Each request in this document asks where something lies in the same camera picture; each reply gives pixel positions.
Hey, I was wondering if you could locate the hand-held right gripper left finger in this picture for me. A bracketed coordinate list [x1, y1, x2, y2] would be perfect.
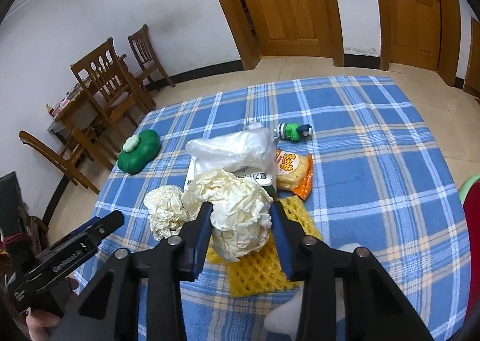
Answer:
[49, 202, 214, 341]

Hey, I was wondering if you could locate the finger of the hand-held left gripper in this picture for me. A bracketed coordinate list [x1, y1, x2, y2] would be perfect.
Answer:
[56, 210, 125, 249]

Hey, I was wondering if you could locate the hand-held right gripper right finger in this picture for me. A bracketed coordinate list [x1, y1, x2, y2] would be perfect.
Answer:
[270, 201, 432, 341]

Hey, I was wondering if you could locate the large paper ball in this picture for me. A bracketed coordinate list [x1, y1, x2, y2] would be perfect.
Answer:
[181, 169, 274, 263]

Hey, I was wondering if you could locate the yellow foam net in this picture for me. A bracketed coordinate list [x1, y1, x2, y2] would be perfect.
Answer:
[205, 196, 323, 298]

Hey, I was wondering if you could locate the orange snack packet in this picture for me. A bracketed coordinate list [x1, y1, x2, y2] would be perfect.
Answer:
[275, 149, 314, 201]

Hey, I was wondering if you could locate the person's left hand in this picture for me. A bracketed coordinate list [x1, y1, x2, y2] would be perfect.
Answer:
[24, 277, 80, 341]

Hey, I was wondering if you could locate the small crumpled paper ball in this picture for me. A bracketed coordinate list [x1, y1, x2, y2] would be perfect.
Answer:
[143, 185, 192, 241]

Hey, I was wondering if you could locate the person's dark printed clothing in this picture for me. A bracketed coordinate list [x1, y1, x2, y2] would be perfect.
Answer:
[0, 232, 27, 330]

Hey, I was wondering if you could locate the white flat box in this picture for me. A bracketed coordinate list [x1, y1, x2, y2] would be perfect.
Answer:
[184, 155, 278, 195]

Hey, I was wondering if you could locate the black flat panel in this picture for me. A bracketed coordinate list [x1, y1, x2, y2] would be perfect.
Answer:
[0, 172, 24, 240]

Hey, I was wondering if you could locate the wooden chair with curved back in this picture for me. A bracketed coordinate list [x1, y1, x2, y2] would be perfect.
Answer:
[19, 130, 100, 195]

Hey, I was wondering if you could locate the white cloth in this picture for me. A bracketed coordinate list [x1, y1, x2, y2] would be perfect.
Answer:
[264, 243, 362, 336]

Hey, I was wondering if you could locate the white plastic bag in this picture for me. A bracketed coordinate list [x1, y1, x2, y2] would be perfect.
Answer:
[186, 121, 277, 177]

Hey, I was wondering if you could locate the green flower-shaped container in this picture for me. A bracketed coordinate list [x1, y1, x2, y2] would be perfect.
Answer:
[117, 129, 161, 176]

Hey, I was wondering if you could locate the green toy bottle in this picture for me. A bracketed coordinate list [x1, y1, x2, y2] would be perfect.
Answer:
[272, 122, 314, 143]

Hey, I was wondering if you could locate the blue plaid tablecloth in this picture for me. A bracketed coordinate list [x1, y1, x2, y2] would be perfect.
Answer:
[92, 76, 475, 341]

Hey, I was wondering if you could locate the wooden dining table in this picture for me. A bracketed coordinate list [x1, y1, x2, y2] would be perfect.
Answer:
[47, 74, 115, 171]

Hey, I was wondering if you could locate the wooden chair with tall back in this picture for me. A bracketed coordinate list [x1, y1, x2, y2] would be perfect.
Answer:
[70, 37, 157, 128]

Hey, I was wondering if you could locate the wooden chair with slatted back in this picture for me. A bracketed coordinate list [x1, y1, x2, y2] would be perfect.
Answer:
[128, 24, 176, 91]

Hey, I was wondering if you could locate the red and green round object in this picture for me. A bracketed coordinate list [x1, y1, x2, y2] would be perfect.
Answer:
[455, 173, 480, 330]

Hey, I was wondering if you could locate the wooden door frame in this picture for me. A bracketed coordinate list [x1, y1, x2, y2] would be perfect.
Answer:
[197, 0, 346, 71]
[367, 0, 463, 88]

